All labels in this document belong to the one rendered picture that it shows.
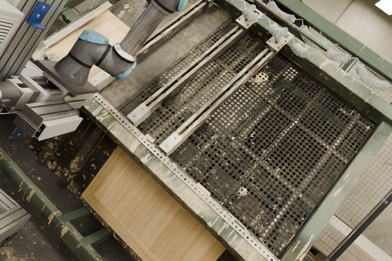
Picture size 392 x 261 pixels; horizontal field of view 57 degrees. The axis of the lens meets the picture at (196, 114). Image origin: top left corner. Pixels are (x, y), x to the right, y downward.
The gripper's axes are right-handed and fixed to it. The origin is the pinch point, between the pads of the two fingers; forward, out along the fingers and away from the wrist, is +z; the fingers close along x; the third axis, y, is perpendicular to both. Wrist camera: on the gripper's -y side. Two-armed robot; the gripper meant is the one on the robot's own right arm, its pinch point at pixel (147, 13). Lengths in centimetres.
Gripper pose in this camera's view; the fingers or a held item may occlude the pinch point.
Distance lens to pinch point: 216.0
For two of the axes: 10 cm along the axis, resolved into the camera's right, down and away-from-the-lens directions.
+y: -6.6, 1.1, -7.4
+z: -5.2, 6.5, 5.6
